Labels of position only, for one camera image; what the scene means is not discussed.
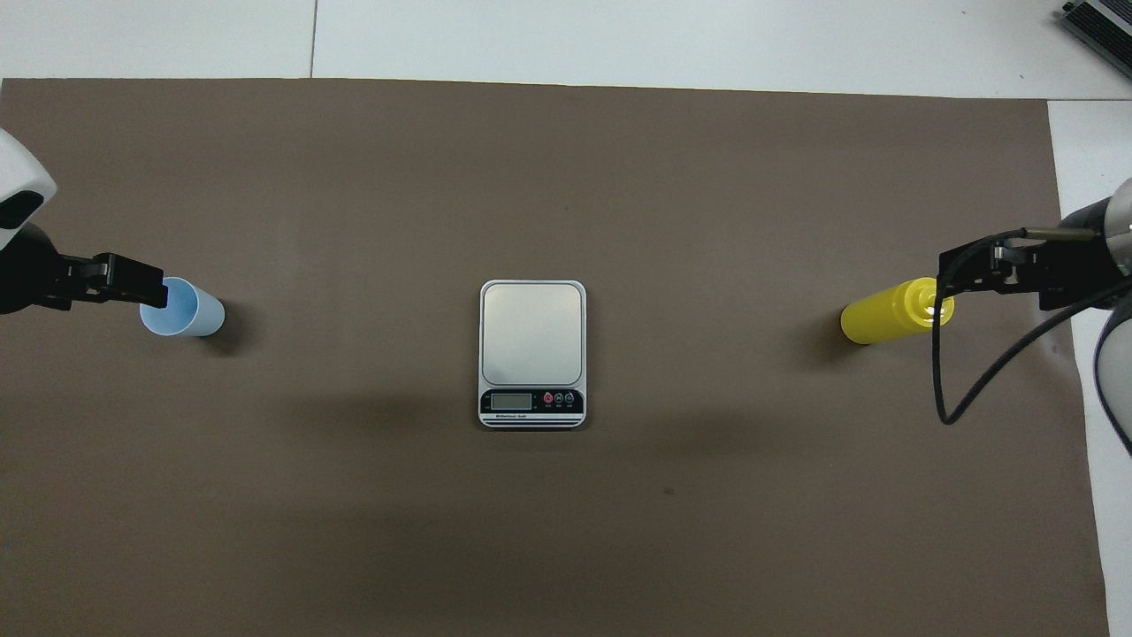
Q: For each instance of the light blue plastic cup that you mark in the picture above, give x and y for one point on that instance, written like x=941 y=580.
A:
x=181 y=308

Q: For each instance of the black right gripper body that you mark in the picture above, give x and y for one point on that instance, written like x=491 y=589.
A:
x=1083 y=265

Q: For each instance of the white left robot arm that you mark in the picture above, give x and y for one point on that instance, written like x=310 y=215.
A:
x=18 y=172

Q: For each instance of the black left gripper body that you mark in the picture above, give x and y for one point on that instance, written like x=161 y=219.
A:
x=22 y=274

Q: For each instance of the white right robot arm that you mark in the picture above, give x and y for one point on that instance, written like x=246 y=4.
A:
x=1121 y=221

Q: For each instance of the silver digital kitchen scale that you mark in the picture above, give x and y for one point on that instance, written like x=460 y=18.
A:
x=531 y=389

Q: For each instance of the grey ribbed metal device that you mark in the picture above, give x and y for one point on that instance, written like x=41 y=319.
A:
x=1105 y=22

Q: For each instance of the brown paper mat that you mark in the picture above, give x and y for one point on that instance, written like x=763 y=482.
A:
x=354 y=531

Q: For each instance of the yellow squeeze bottle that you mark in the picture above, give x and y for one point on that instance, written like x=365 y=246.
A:
x=884 y=314

